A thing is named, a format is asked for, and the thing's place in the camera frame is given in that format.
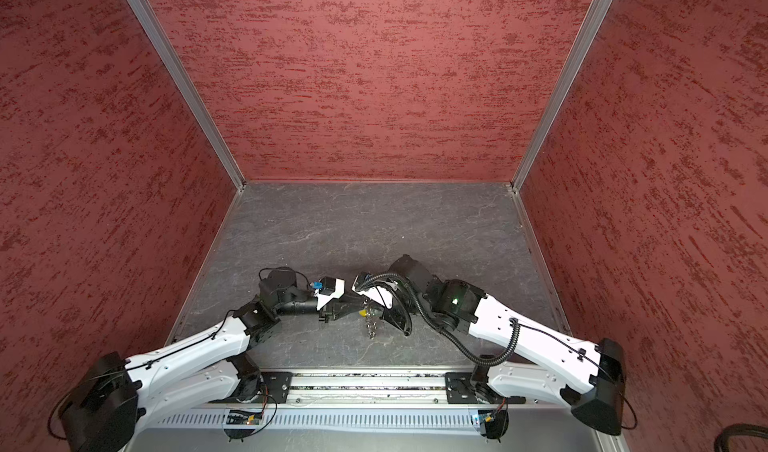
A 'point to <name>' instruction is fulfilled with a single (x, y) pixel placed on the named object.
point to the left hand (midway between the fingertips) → (361, 305)
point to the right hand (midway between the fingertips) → (374, 310)
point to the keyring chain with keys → (370, 324)
